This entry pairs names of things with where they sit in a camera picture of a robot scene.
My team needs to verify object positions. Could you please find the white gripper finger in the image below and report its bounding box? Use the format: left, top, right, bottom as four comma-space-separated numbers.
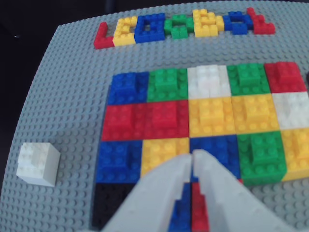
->
102, 153, 193, 232
193, 149, 300, 232

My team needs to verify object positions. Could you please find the white brick cube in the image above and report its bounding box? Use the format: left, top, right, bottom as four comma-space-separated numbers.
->
272, 91, 309, 131
187, 64, 232, 100
15, 142, 61, 188

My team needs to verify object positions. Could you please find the black brick cube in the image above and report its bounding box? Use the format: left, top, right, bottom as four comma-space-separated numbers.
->
91, 182, 138, 230

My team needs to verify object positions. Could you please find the blue brick cube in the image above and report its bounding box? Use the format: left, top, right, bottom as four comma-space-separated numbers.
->
189, 134, 242, 181
107, 72, 150, 106
96, 140, 143, 184
168, 181, 194, 232

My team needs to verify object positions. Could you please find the yellow brick cube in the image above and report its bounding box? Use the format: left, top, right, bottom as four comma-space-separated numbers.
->
280, 128, 309, 182
188, 96, 236, 138
231, 94, 281, 135
140, 137, 191, 177

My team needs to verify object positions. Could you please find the green brick cube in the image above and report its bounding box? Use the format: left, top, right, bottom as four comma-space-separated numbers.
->
226, 63, 271, 96
146, 68, 189, 102
236, 131, 288, 186

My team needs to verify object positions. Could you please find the grey studded baseplate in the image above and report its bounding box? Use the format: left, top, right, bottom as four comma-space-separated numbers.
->
0, 0, 309, 232

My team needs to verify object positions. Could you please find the yellow brick letter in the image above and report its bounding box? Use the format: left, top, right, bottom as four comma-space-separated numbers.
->
112, 18, 137, 47
192, 8, 225, 38

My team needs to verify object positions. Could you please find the blue brick letter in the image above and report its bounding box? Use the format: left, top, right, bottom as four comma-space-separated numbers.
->
134, 12, 167, 44
222, 11, 254, 36

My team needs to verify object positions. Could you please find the red brick letter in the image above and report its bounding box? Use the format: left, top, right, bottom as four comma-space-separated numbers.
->
93, 22, 115, 50
246, 7, 276, 35

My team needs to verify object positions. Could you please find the green brick letter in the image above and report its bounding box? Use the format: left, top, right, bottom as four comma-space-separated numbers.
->
165, 14, 195, 40

